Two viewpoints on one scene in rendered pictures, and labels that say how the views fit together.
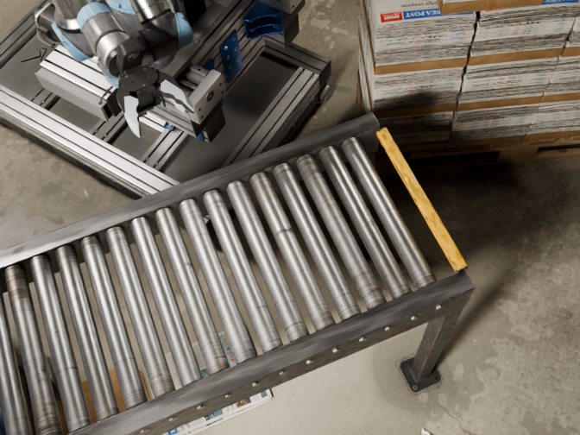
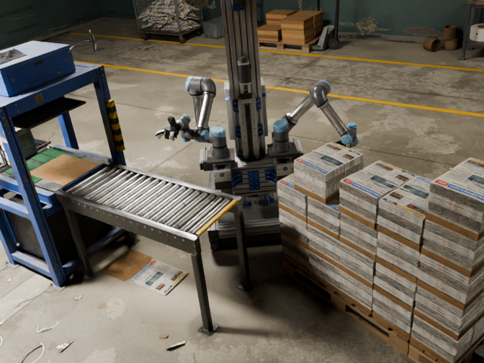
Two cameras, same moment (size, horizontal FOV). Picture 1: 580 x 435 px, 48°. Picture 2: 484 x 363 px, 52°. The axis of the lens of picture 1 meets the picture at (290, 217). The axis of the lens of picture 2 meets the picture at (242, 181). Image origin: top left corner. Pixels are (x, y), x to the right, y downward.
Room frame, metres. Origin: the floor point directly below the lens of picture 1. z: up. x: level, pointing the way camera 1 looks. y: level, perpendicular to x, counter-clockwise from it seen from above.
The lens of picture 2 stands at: (-0.79, -2.53, 2.62)
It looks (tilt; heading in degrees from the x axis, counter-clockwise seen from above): 30 degrees down; 51
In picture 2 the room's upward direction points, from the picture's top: 6 degrees counter-clockwise
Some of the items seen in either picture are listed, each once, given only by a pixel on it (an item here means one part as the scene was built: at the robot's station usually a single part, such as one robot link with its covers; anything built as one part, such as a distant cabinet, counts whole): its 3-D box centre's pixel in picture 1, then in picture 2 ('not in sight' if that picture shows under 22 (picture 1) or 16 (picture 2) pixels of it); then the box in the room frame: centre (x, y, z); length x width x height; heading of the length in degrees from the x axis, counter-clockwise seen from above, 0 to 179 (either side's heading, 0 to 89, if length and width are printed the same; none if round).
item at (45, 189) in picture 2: not in sight; (55, 172); (0.33, 1.30, 0.75); 0.70 x 0.65 x 0.10; 105
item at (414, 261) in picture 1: (386, 211); (209, 217); (0.75, -0.24, 0.77); 0.47 x 0.05 x 0.05; 15
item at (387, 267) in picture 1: (362, 220); (201, 214); (0.74, -0.18, 0.77); 0.47 x 0.05 x 0.05; 15
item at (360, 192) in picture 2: not in sight; (377, 193); (1.47, -1.05, 0.95); 0.38 x 0.29 x 0.23; 176
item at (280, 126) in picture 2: not in sight; (281, 130); (1.73, 0.02, 0.98); 0.13 x 0.12 x 0.14; 24
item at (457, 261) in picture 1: (419, 196); (217, 217); (0.76, -0.32, 0.81); 0.43 x 0.03 x 0.02; 15
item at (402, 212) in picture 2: not in sight; (418, 212); (1.46, -1.34, 0.95); 0.38 x 0.29 x 0.23; 177
